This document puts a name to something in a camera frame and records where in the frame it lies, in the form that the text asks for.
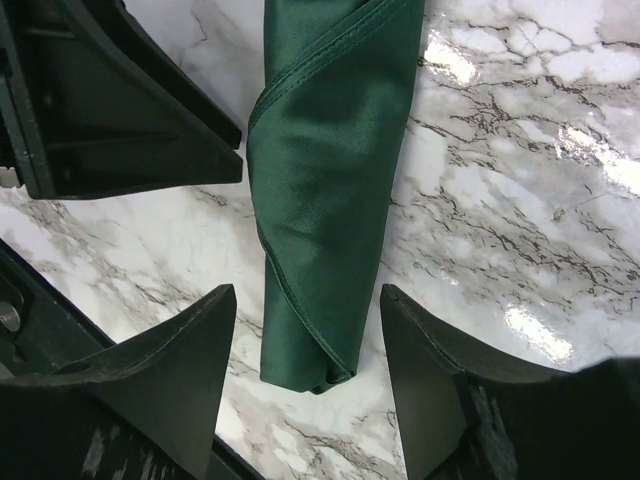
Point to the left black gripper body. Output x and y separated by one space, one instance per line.
12 100

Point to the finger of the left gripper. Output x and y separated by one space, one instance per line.
103 111

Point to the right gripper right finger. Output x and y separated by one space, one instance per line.
467 410

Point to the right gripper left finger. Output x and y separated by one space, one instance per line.
143 409

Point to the dark green cloth napkin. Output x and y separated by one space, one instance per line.
324 139

